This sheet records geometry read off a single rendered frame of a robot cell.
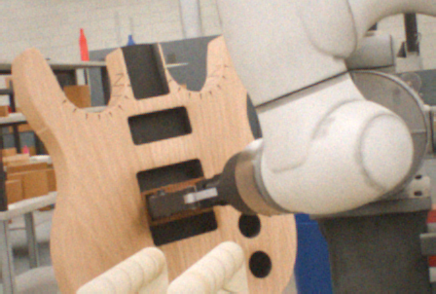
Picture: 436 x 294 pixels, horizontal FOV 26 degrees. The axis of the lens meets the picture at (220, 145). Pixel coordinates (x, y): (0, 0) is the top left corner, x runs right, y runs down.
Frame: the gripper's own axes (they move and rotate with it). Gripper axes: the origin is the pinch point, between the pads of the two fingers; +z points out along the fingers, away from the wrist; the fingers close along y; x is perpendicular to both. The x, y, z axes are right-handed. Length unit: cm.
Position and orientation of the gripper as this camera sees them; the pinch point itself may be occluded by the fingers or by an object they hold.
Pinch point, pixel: (179, 201)
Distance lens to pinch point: 124.7
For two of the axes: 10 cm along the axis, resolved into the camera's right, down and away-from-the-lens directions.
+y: 8.2, -1.9, 5.4
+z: -5.1, 1.7, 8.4
